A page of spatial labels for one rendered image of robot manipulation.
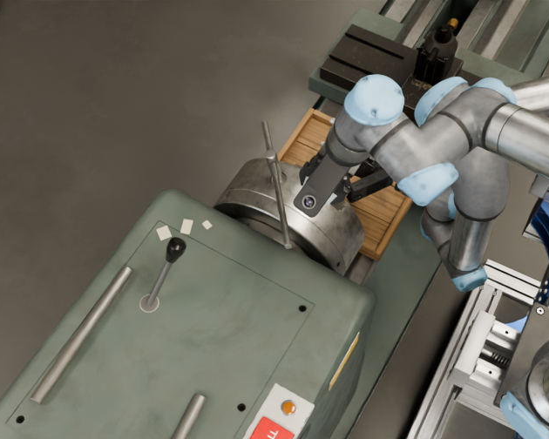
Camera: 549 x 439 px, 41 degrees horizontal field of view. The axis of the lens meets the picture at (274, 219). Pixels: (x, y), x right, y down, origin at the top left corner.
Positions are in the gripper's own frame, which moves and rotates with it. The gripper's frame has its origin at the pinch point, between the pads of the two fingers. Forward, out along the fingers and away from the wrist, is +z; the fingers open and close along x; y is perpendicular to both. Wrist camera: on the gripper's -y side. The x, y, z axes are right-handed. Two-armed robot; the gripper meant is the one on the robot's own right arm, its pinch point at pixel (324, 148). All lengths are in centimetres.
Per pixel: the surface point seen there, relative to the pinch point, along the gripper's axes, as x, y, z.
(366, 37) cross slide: -10.6, 44.0, 10.8
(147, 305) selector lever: 18, -57, 6
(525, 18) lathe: -39, 101, -21
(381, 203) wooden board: -19.1, 4.2, -14.7
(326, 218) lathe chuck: 13.1, -22.5, -12.4
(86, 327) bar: 20, -66, 12
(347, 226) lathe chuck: 9.3, -20.2, -16.1
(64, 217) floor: -108, -13, 104
